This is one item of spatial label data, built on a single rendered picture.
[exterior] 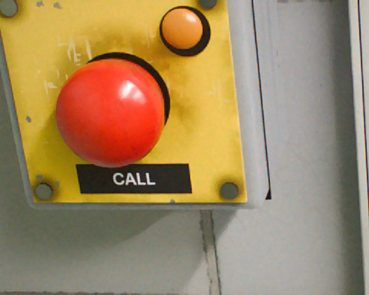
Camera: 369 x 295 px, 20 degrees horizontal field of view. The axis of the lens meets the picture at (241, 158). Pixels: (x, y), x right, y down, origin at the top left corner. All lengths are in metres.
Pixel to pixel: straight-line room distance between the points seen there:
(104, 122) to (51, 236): 0.16
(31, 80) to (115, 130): 0.05
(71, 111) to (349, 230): 0.16
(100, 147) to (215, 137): 0.05
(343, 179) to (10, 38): 0.16
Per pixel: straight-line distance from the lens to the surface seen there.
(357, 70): 0.43
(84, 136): 0.38
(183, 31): 0.37
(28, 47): 0.40
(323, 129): 0.46
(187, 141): 0.40
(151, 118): 0.37
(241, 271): 0.50
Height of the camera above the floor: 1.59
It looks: 24 degrees down
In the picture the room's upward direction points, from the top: 6 degrees counter-clockwise
